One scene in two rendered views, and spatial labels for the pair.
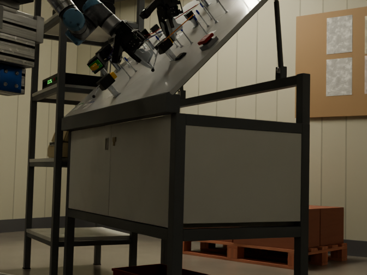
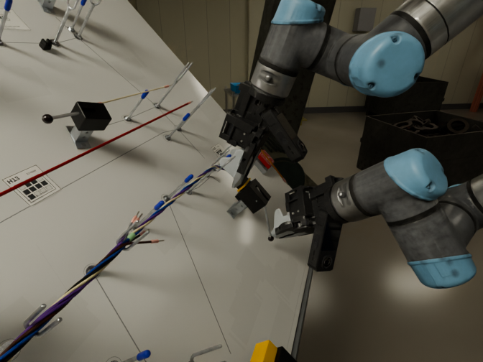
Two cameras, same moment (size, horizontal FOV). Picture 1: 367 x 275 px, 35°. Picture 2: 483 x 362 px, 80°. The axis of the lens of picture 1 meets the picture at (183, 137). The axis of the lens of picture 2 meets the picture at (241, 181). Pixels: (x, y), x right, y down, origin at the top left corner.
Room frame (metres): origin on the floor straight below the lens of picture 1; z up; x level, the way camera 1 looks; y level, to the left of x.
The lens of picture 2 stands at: (2.68, 0.49, 1.42)
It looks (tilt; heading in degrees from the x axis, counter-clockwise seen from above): 27 degrees down; 229
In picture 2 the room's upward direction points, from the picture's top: straight up
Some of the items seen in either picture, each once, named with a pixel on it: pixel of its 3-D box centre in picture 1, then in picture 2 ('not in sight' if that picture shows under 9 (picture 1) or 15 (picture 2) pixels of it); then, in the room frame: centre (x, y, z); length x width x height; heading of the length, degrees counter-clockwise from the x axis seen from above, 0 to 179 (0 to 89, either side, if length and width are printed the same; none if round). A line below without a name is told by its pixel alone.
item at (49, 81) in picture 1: (77, 84); not in sight; (3.31, 0.62, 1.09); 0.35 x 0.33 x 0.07; 29
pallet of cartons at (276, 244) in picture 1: (259, 230); not in sight; (4.31, -0.58, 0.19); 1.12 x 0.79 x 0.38; 55
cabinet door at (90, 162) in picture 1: (89, 169); not in sight; (2.73, 0.44, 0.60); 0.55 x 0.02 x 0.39; 29
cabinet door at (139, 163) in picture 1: (137, 170); not in sight; (2.25, 0.18, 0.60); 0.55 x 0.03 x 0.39; 29
